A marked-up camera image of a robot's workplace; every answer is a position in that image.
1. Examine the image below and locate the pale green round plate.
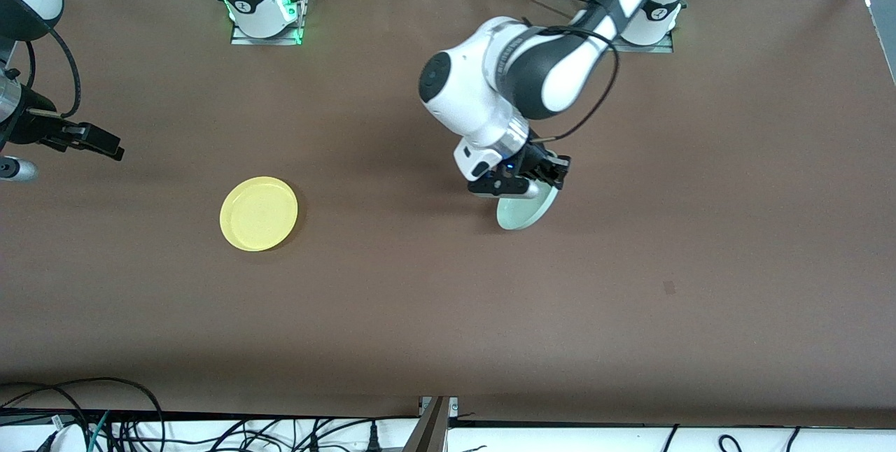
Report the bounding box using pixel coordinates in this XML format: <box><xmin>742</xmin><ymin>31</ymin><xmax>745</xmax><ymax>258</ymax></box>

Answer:
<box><xmin>496</xmin><ymin>151</ymin><xmax>562</xmax><ymax>232</ymax></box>

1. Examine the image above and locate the aluminium profile post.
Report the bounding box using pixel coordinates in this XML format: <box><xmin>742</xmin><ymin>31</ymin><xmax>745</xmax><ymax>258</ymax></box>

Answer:
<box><xmin>404</xmin><ymin>396</ymin><xmax>459</xmax><ymax>452</ymax></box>

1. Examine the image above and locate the long looped black cable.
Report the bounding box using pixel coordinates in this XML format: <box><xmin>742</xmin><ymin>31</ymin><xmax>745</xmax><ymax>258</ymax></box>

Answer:
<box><xmin>0</xmin><ymin>377</ymin><xmax>166</xmax><ymax>452</ymax></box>

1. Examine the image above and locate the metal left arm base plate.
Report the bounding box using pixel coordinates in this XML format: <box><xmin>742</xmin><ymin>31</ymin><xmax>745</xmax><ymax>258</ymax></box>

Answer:
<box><xmin>616</xmin><ymin>31</ymin><xmax>675</xmax><ymax>54</ymax></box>

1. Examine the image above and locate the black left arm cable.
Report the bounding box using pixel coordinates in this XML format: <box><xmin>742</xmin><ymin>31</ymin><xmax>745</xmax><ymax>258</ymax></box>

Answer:
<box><xmin>528</xmin><ymin>24</ymin><xmax>621</xmax><ymax>143</ymax></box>

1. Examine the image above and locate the white lower shelf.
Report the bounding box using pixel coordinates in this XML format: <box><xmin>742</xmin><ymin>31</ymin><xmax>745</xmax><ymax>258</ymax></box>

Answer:
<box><xmin>0</xmin><ymin>418</ymin><xmax>896</xmax><ymax>452</ymax></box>

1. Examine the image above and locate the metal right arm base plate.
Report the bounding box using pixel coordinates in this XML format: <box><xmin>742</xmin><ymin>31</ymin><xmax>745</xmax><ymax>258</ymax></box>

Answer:
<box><xmin>230</xmin><ymin>0</ymin><xmax>309</xmax><ymax>46</ymax></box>

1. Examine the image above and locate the yellow round plate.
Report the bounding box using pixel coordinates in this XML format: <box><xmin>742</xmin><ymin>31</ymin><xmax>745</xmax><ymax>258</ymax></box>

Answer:
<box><xmin>219</xmin><ymin>176</ymin><xmax>299</xmax><ymax>253</ymax></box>

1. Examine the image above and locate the brown table cover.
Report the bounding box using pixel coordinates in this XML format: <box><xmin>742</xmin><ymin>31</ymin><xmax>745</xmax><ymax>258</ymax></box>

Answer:
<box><xmin>0</xmin><ymin>0</ymin><xmax>896</xmax><ymax>429</ymax></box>

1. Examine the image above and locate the green cable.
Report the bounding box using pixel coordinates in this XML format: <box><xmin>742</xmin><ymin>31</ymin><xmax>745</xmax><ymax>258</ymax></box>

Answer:
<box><xmin>87</xmin><ymin>410</ymin><xmax>111</xmax><ymax>452</ymax></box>

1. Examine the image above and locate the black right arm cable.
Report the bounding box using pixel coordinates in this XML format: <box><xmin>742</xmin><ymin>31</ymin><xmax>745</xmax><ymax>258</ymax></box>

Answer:
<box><xmin>45</xmin><ymin>24</ymin><xmax>83</xmax><ymax>120</ymax></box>

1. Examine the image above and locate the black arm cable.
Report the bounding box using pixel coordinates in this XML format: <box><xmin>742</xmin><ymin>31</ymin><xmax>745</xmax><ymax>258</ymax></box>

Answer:
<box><xmin>528</xmin><ymin>24</ymin><xmax>621</xmax><ymax>143</ymax></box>
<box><xmin>45</xmin><ymin>24</ymin><xmax>83</xmax><ymax>120</ymax></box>

